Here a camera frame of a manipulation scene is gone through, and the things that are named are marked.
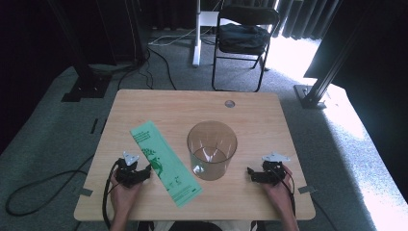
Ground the thin black floor cable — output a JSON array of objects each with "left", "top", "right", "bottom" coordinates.
[{"left": 147, "top": 47, "right": 177, "bottom": 90}]

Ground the white floor cable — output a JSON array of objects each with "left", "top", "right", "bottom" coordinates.
[{"left": 147, "top": 27, "right": 222, "bottom": 46}]

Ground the black stand with base plate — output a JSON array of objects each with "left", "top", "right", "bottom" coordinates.
[{"left": 47, "top": 0, "right": 113, "bottom": 103}]

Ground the person's left hand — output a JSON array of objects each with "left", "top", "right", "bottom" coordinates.
[{"left": 110, "top": 177, "right": 142, "bottom": 215}]

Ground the green plastic bag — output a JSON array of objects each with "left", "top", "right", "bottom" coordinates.
[{"left": 129, "top": 119, "right": 204, "bottom": 209}]

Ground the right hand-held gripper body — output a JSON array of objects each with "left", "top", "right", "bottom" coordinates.
[{"left": 261, "top": 152, "right": 292, "bottom": 186}]

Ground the white desk leg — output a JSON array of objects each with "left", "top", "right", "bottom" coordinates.
[{"left": 191, "top": 0, "right": 220, "bottom": 67}]

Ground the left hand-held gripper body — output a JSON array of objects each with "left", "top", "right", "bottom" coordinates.
[{"left": 115, "top": 150, "right": 143, "bottom": 189}]

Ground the person's right hand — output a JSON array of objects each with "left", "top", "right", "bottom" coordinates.
[{"left": 261, "top": 165, "right": 295, "bottom": 215}]

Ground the black metal profile stand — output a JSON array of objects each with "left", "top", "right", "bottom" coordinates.
[{"left": 293, "top": 13, "right": 370, "bottom": 110}]

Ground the dark backpack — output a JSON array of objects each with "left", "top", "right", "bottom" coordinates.
[{"left": 218, "top": 22, "right": 271, "bottom": 55}]

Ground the black folding chair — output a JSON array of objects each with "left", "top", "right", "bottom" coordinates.
[{"left": 211, "top": 4, "right": 281, "bottom": 93}]

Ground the looped black floor cable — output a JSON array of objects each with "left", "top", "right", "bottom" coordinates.
[{"left": 4, "top": 153, "right": 95, "bottom": 218}]

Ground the dark pleated curtain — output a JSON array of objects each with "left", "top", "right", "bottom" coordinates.
[{"left": 275, "top": 0, "right": 341, "bottom": 41}]

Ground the right hand-held gripper cable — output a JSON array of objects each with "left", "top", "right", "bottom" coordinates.
[{"left": 278, "top": 167, "right": 296, "bottom": 217}]

